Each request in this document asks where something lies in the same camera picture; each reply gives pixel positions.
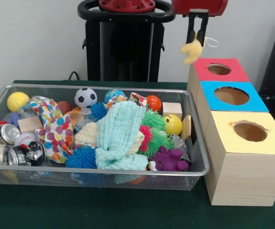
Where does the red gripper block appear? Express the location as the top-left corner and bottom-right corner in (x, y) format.
(172, 0), (229, 46)

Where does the yellow duck plush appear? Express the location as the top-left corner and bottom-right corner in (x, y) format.
(179, 30), (220, 65)

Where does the mint green muslin cloth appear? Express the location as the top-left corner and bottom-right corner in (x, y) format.
(94, 101), (149, 184)

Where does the wooden three-hole box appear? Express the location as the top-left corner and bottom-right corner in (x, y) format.
(186, 57), (275, 207)

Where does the metal mesh bin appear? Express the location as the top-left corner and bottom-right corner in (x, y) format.
(0, 83), (211, 191)

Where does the orange-red smooth ball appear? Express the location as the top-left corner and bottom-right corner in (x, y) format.
(146, 94), (163, 112)

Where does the yellow smiley ball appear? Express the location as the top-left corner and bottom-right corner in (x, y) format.
(163, 114), (183, 135)

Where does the green spiky ball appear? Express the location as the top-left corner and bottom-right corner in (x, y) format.
(141, 109), (166, 131)

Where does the pink spiky ball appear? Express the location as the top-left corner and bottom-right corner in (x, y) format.
(139, 125), (153, 148)

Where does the black and white soccer ball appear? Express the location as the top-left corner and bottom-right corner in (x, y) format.
(74, 87), (98, 107)

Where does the purple spiky monster toy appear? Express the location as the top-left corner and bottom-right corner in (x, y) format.
(148, 146), (190, 172)

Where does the cream fleece cloth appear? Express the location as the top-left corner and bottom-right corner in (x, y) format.
(74, 123), (144, 155)

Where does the large blue spiky ball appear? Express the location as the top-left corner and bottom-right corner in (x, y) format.
(65, 146), (98, 169)

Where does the yellow tennis ball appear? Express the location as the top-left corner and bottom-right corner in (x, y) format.
(6, 92), (30, 113)

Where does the white baseball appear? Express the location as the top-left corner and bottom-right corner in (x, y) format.
(13, 132), (38, 146)

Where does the dark green table cloth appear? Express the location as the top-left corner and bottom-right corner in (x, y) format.
(0, 80), (275, 229)

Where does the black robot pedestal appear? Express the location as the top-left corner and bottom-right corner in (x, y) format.
(77, 0), (177, 83)

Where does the black power cable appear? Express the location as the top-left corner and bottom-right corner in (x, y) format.
(68, 71), (81, 82)

